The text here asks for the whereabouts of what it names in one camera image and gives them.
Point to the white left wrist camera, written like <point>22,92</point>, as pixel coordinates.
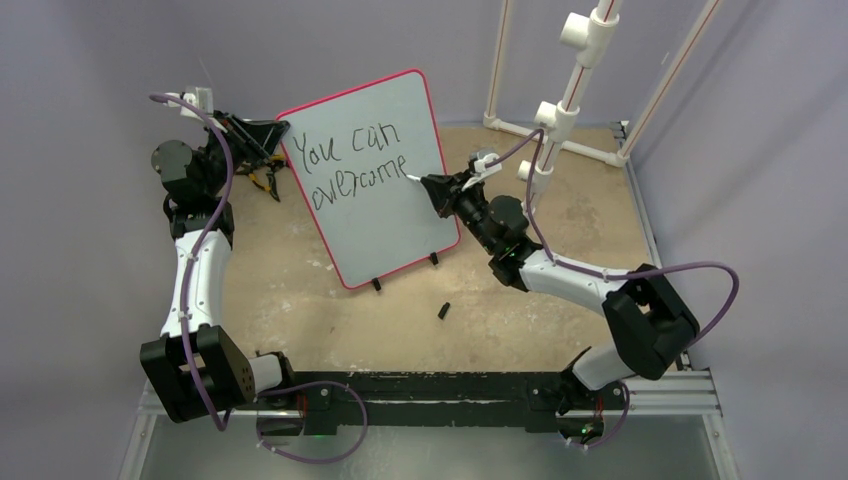
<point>200,98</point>

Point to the yellow black pliers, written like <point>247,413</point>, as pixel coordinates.
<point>263,176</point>

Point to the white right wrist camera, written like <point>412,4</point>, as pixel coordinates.
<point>482,164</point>

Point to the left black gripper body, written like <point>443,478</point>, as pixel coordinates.
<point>242,147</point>

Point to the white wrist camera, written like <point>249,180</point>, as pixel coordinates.
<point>200,98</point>
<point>482,164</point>

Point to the white PVC pipe frame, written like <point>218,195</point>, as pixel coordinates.
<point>590,35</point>

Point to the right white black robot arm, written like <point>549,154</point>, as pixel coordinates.
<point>649,322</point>

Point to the pink framed whiteboard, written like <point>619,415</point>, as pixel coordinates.
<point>349,153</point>

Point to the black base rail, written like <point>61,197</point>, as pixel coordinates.
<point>538,402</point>

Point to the black marker cap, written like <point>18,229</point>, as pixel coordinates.
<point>444,310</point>

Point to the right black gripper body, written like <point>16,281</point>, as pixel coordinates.
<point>462,202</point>

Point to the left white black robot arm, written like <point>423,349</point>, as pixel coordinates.
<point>194,367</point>

